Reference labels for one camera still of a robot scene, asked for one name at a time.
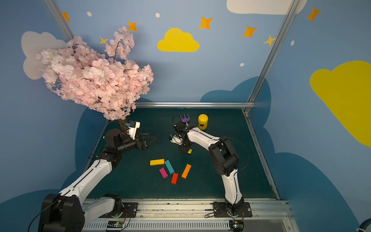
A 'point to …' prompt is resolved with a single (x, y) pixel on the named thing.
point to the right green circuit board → (237, 225)
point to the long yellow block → (157, 162)
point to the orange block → (186, 171)
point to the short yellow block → (190, 151)
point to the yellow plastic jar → (203, 120)
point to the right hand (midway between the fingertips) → (187, 145)
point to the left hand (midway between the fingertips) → (152, 134)
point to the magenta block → (164, 172)
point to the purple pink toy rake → (185, 119)
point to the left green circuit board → (115, 224)
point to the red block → (175, 176)
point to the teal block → (169, 167)
